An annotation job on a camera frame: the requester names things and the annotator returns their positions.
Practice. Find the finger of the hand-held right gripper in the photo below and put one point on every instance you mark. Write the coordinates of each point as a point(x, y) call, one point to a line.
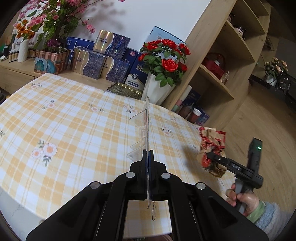
point(224, 162)

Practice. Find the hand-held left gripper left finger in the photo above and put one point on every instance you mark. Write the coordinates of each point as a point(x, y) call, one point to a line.
point(144, 166)

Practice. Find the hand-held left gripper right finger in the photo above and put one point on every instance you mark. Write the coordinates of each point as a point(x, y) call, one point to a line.
point(151, 166)

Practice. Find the tan red wrapping paper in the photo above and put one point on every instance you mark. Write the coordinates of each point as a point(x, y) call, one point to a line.
point(208, 139)

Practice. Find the clear plastic packaging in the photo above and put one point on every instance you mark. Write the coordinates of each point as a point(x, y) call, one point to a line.
point(145, 129)

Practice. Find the person's right forearm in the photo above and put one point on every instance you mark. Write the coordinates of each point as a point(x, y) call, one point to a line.
point(268, 217)

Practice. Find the person's right hand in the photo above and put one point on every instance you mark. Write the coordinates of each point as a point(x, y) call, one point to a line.
point(251, 201)

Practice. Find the small blue box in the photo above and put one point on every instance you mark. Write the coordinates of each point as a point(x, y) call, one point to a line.
point(204, 118)

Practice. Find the red cup white lid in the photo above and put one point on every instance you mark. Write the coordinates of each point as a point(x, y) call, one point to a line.
point(193, 115)

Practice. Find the brown cup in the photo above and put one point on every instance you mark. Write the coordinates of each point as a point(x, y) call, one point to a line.
point(184, 111)

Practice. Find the dark blue printed box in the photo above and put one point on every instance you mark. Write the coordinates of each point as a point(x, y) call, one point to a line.
point(194, 97)

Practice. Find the wooden shelf unit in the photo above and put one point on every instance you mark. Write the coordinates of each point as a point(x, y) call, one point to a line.
point(222, 90)

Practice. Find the black counter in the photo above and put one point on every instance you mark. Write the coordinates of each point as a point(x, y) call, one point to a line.
point(272, 91)

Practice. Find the yellow plaid tablecloth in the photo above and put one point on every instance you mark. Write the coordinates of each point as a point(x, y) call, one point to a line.
point(81, 127)

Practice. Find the white faceted vase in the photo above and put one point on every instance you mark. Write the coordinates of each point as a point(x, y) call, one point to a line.
point(155, 90)

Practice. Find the gold scalloped tray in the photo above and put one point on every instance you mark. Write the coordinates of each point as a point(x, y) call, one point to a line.
point(124, 90)

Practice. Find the white flower pot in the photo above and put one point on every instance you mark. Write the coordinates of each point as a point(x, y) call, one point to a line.
point(271, 81)

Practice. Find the small glass bottle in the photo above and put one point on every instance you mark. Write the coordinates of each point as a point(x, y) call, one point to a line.
point(224, 78)

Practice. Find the blue white large box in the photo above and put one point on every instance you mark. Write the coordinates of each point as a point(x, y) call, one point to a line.
point(136, 81)

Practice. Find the pale pink rose bouquet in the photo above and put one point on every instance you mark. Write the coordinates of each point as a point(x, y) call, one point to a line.
point(276, 67)

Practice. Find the red glass jar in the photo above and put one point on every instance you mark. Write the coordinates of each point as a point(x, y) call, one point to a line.
point(214, 62)

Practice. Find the red rose bouquet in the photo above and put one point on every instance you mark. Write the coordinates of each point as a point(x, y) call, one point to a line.
point(166, 60)

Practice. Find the stack of blue gift boxes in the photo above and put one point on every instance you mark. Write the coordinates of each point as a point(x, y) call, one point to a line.
point(115, 46)

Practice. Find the dark jar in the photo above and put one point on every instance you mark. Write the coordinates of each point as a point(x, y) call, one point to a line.
point(240, 32)
point(231, 18)

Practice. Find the light blue board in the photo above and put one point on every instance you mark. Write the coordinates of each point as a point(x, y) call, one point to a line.
point(161, 34)

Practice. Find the copper teal box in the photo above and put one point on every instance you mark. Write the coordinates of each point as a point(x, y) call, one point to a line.
point(52, 61)

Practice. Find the purple flowers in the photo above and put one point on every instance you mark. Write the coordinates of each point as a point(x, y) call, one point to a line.
point(53, 43)

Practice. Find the wooden sideboard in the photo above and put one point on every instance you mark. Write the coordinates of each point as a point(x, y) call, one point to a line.
point(18, 71)

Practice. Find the pink blossom plant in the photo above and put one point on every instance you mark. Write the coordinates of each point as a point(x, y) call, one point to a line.
point(57, 18)

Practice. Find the row of small bottles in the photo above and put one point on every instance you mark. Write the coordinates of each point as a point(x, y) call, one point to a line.
point(12, 55)

